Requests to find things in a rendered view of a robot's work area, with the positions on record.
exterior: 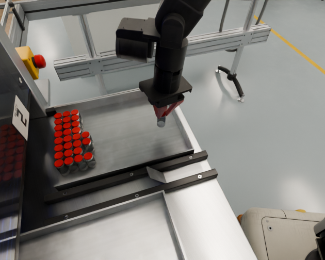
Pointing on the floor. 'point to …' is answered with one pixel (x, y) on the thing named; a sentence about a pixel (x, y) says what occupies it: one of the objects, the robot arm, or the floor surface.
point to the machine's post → (40, 112)
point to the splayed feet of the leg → (232, 81)
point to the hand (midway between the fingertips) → (161, 113)
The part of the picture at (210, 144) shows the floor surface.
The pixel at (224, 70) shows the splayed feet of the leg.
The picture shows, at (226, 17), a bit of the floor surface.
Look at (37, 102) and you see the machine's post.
